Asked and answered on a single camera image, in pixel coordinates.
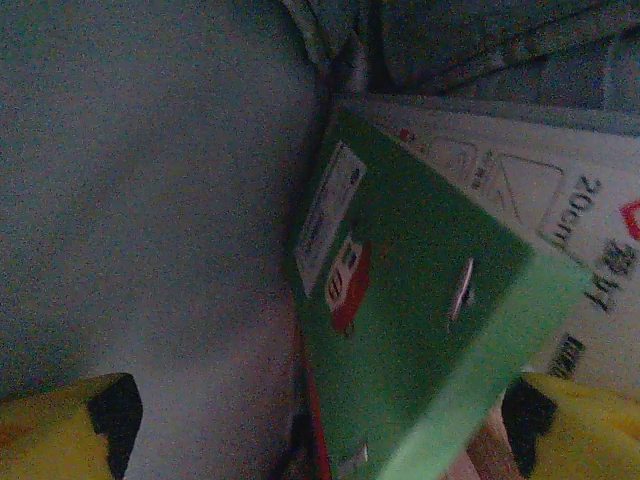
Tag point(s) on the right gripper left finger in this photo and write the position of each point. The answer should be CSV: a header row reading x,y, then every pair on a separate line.
x,y
45,435

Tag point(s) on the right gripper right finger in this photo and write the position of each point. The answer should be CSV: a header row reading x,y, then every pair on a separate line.
x,y
590,430

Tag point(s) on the green notebook with house picture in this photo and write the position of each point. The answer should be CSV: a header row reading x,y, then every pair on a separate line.
x,y
410,300

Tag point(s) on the navy blue backpack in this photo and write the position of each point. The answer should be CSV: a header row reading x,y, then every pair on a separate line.
x,y
125,200

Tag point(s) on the long white ruler package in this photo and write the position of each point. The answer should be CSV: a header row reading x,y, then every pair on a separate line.
x,y
575,175

